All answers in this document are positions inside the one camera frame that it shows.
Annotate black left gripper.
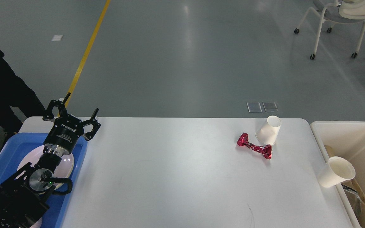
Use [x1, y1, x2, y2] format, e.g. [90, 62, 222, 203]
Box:
[42, 93, 101, 152]

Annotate pink plate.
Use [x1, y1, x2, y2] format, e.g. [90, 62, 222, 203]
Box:
[16, 145, 74, 192]

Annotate brown paper bag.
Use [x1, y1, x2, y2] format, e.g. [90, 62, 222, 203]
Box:
[324, 145, 365, 205]

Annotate white paper roll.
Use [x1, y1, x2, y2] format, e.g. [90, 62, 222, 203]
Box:
[317, 156, 356, 188]

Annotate white paper cup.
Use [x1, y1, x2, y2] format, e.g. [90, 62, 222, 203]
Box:
[255, 116, 282, 145]

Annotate red foil wrapper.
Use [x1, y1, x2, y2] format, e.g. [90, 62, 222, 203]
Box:
[236, 133, 272, 159]

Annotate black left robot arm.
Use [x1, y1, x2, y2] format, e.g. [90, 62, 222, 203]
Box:
[0, 93, 100, 228]

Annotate beige waste bin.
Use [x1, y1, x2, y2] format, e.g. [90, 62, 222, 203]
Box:
[311, 121, 365, 228]

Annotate blue plastic tray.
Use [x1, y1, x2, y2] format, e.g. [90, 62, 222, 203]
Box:
[0, 133, 87, 228]

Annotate person in black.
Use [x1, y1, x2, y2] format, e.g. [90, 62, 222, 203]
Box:
[0, 49, 46, 143]

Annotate white floor label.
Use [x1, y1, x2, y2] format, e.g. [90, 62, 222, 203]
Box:
[51, 35, 64, 41]

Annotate floor socket plates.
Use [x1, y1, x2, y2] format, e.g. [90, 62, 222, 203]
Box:
[247, 102, 279, 113]

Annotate white chair on wheels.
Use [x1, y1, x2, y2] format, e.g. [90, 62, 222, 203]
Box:
[294, 0, 365, 60]

